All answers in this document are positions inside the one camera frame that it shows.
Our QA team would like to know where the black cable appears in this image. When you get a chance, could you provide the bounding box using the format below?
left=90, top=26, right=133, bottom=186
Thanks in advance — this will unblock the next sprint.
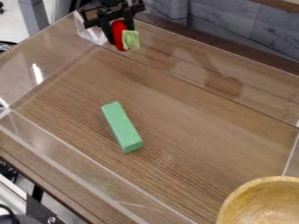
left=0, top=204, right=21, bottom=224

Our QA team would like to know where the wooden bowl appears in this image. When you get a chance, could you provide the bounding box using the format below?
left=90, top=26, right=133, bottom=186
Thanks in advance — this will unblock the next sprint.
left=216, top=176, right=299, bottom=224

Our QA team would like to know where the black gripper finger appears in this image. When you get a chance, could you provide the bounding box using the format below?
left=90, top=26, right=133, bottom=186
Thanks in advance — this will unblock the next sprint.
left=98, top=17, right=114, bottom=45
left=124, top=14, right=134, bottom=31

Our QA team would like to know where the clear acrylic enclosure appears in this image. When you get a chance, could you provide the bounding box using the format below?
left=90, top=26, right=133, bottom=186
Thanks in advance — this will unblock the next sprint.
left=0, top=15, right=299, bottom=224

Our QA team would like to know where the red plush strawberry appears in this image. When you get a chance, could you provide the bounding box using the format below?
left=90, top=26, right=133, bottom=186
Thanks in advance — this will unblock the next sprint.
left=110, top=20, right=140, bottom=51

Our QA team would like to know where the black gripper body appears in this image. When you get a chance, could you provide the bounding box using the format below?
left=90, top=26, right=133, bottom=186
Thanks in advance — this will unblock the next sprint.
left=78, top=0, right=145, bottom=28

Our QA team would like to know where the black metal bracket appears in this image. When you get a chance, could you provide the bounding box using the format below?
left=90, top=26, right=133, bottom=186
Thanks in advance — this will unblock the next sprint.
left=21, top=196, right=65, bottom=224

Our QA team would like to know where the green rectangular block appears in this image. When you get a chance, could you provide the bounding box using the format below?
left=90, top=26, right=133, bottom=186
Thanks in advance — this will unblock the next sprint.
left=100, top=101, right=144, bottom=154

